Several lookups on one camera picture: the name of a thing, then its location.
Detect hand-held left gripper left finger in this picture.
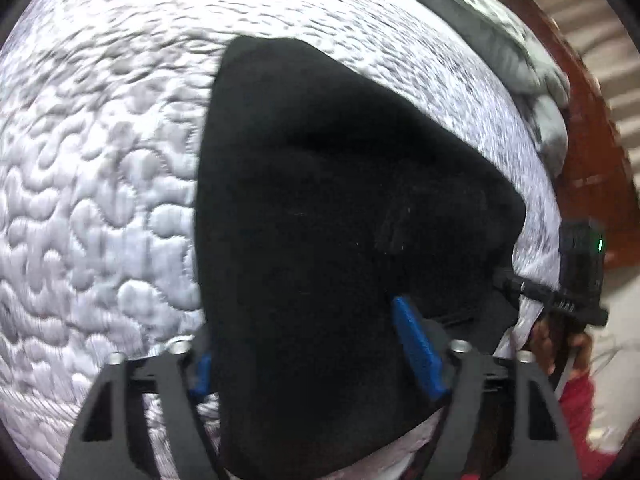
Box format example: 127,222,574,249
59,339,222,480

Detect grey blanket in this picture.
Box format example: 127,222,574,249
395,0,573,171

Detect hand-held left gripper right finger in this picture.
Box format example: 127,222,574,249
391,296,583,480

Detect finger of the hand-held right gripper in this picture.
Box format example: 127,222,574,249
492,269,551,306

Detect black pants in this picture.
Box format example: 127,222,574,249
192,35,528,480

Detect person's right hand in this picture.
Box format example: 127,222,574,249
527,317,596,390

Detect white quilted mattress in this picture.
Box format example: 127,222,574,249
0,0,566,480

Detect wooden headboard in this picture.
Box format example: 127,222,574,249
497,0,638,271

